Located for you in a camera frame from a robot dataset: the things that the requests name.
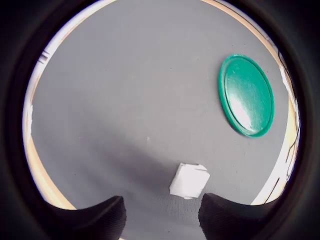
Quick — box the small white plastic terminal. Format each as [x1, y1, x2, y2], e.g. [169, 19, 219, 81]
[169, 162, 211, 200]

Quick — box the round green lid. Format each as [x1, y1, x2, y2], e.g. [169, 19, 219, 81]
[218, 53, 276, 138]

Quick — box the dark grey mat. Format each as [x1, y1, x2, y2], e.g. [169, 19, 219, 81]
[30, 0, 293, 240]

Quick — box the white partition panel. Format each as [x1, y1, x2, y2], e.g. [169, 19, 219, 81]
[42, 0, 118, 57]

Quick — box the long black cable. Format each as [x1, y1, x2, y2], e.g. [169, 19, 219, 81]
[276, 49, 301, 204]

